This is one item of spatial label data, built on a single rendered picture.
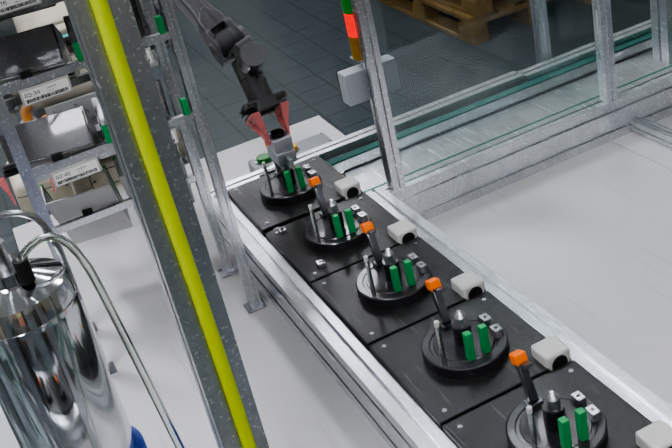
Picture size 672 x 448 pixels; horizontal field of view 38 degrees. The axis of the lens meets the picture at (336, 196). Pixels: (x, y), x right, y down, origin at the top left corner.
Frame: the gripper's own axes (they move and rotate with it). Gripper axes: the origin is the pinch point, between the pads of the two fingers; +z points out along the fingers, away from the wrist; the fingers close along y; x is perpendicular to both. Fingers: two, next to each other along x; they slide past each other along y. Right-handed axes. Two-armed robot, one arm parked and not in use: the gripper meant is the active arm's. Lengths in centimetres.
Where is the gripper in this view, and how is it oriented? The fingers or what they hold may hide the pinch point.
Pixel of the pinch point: (278, 138)
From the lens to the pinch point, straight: 217.2
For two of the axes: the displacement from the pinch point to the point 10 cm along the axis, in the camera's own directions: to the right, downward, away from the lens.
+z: 4.1, 9.1, -1.1
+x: -2.4, 2.3, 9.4
